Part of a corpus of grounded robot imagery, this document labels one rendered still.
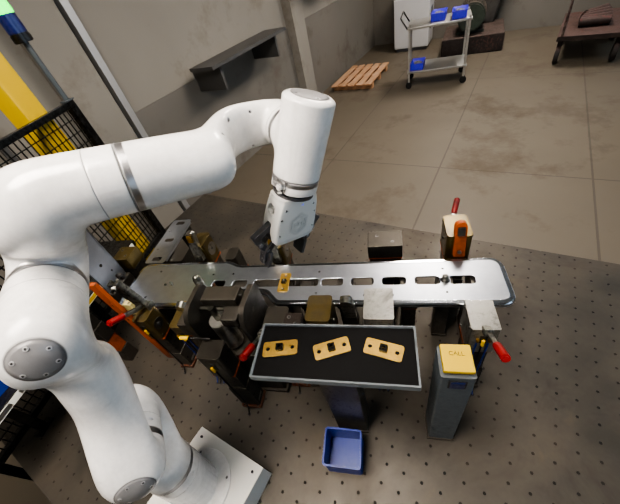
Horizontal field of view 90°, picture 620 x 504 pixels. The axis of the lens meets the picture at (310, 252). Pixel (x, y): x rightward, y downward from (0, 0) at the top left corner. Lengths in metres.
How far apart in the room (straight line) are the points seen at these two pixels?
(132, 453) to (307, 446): 0.59
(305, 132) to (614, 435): 1.16
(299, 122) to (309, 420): 0.96
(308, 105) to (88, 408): 0.59
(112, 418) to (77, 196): 0.40
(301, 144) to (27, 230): 0.36
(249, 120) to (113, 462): 0.65
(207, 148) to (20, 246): 0.25
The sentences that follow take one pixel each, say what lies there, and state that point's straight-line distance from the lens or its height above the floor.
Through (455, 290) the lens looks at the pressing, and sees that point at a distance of 1.03.
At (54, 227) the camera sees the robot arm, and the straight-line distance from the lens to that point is 0.47.
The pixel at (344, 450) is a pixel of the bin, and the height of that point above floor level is 0.70.
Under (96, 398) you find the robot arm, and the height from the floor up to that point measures 1.37.
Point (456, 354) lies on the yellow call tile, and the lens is 0.74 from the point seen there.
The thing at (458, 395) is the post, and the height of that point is 1.05.
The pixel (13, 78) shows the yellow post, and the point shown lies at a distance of 1.82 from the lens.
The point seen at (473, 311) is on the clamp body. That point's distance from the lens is 0.92.
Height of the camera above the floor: 1.81
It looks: 43 degrees down
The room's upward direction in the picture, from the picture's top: 16 degrees counter-clockwise
